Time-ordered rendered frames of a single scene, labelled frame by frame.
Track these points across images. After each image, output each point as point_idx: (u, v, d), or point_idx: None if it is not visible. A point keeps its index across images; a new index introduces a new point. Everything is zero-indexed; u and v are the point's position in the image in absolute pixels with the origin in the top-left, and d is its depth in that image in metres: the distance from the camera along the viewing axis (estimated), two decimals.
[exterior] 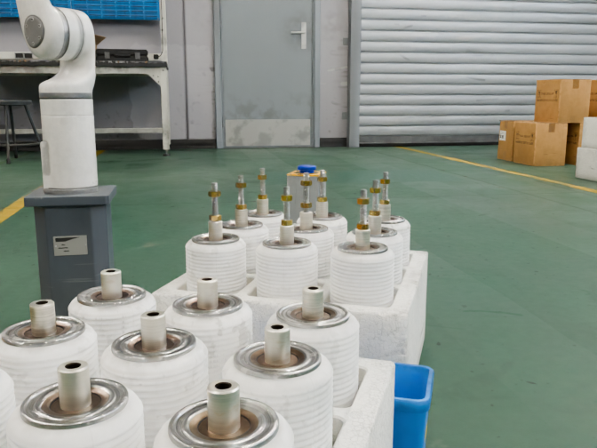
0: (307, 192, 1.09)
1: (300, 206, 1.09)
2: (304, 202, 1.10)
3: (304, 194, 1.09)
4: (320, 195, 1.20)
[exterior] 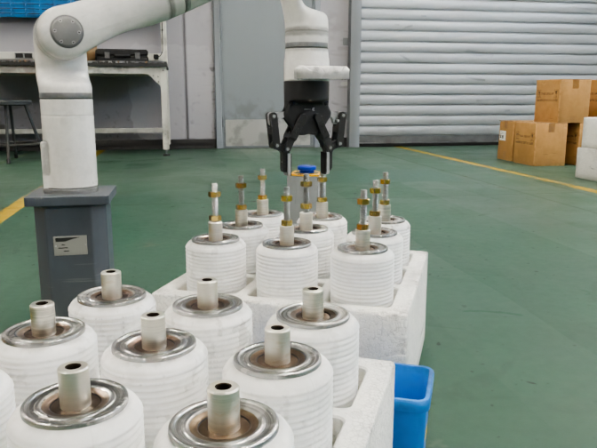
0: (304, 193, 1.09)
1: (307, 208, 1.08)
2: (304, 204, 1.09)
3: (308, 195, 1.09)
4: (320, 195, 1.20)
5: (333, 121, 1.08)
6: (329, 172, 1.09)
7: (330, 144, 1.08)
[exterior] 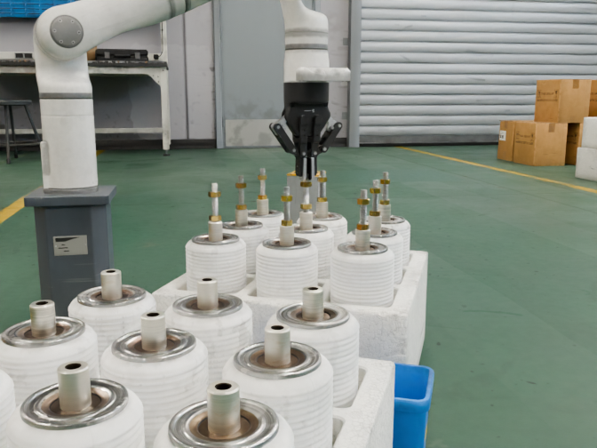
0: (306, 194, 1.09)
1: (309, 207, 1.10)
2: (309, 204, 1.09)
3: (306, 195, 1.09)
4: (320, 195, 1.20)
5: (328, 126, 1.08)
6: (314, 178, 1.08)
7: (315, 149, 1.07)
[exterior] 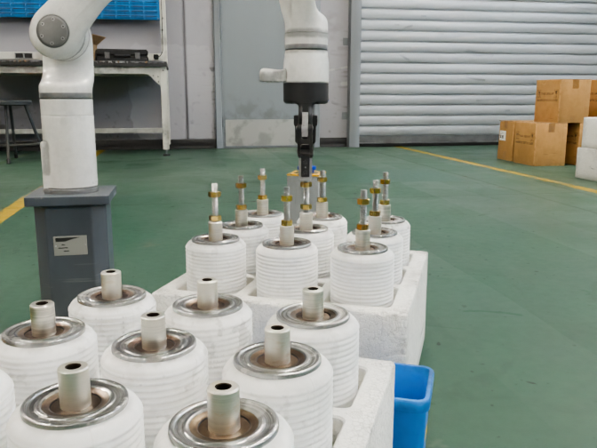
0: (306, 194, 1.08)
1: (309, 207, 1.10)
2: (309, 204, 1.09)
3: (306, 195, 1.09)
4: (320, 195, 1.20)
5: None
6: (298, 179, 1.07)
7: (298, 150, 1.06)
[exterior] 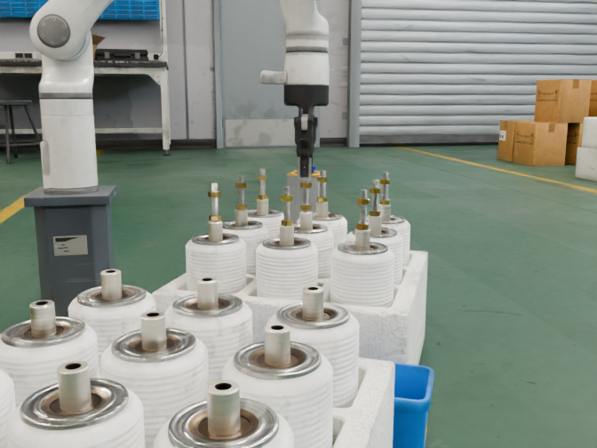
0: (307, 194, 1.09)
1: (301, 208, 1.10)
2: None
3: (303, 196, 1.09)
4: (320, 195, 1.20)
5: (301, 126, 1.02)
6: (298, 179, 1.05)
7: None
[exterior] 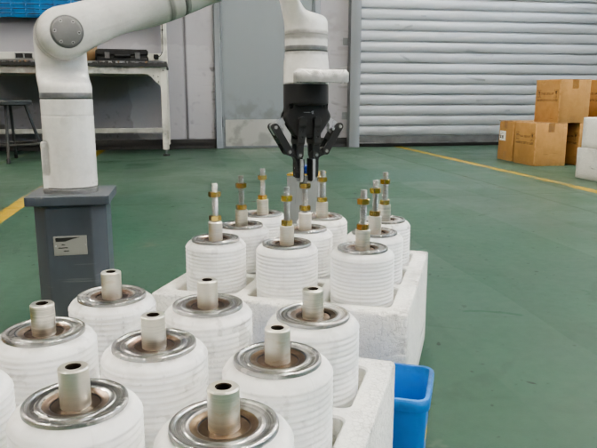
0: (302, 195, 1.09)
1: (305, 210, 1.08)
2: (302, 205, 1.09)
3: (306, 196, 1.08)
4: (320, 195, 1.20)
5: (329, 128, 1.08)
6: (314, 180, 1.08)
7: (317, 151, 1.07)
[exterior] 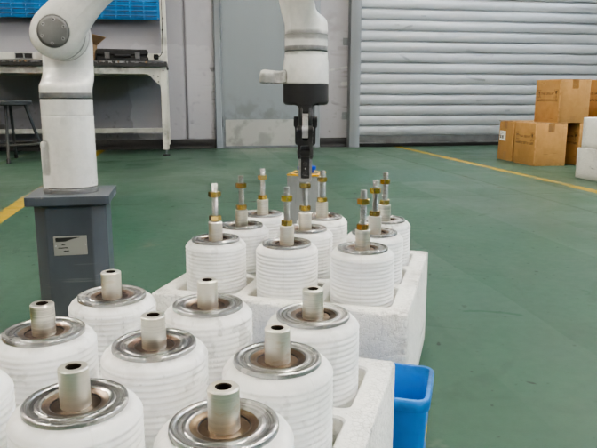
0: (302, 195, 1.09)
1: (305, 210, 1.08)
2: (302, 205, 1.09)
3: (306, 196, 1.09)
4: (320, 195, 1.20)
5: None
6: (298, 180, 1.07)
7: (298, 152, 1.06)
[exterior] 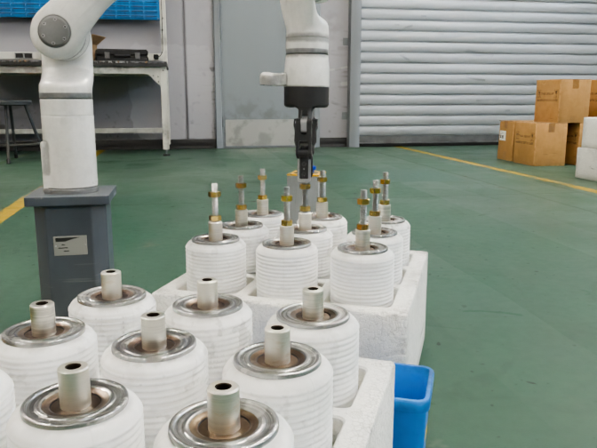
0: (305, 196, 1.08)
1: (309, 209, 1.10)
2: (308, 205, 1.09)
3: (306, 196, 1.09)
4: (320, 195, 1.20)
5: (301, 128, 1.03)
6: (298, 180, 1.05)
7: None
